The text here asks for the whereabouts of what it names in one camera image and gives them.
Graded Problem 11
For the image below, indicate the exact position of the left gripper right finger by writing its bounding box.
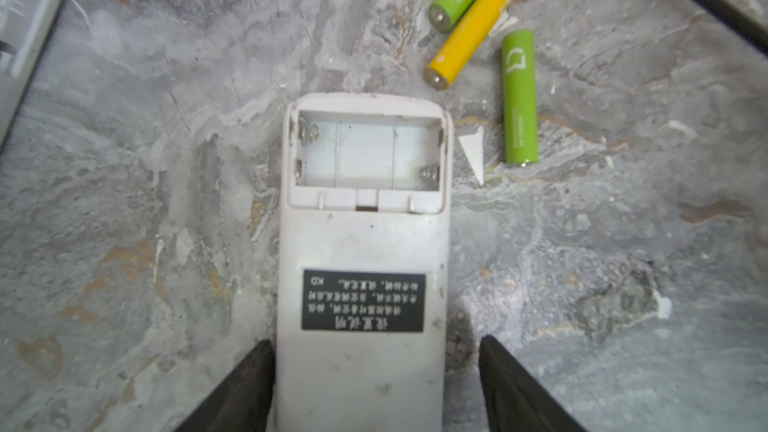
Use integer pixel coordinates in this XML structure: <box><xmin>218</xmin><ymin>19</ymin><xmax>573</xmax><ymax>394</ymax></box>
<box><xmin>478</xmin><ymin>335</ymin><xmax>586</xmax><ymax>432</ymax></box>

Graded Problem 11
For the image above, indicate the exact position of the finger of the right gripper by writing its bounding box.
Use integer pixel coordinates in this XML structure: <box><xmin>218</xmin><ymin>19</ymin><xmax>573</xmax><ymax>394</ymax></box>
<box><xmin>692</xmin><ymin>0</ymin><xmax>767</xmax><ymax>54</ymax></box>

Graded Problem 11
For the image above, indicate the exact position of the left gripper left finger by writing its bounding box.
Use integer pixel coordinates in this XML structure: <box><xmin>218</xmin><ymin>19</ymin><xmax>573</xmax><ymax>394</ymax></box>
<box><xmin>176</xmin><ymin>339</ymin><xmax>276</xmax><ymax>432</ymax></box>

